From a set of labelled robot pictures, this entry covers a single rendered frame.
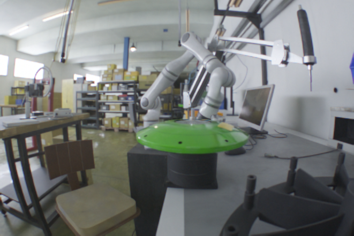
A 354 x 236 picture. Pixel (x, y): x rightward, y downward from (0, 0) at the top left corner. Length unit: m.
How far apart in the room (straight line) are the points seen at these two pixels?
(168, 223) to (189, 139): 0.18
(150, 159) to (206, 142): 0.65
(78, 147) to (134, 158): 0.37
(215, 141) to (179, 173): 0.15
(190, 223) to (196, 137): 0.18
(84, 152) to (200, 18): 5.55
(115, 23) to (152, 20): 1.35
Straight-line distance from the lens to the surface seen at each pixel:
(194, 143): 0.34
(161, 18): 6.11
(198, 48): 0.79
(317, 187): 0.31
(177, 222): 0.36
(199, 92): 0.98
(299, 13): 0.64
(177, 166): 0.45
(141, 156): 0.98
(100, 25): 6.82
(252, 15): 2.21
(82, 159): 1.16
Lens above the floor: 1.15
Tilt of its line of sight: 2 degrees down
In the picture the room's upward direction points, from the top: straight up
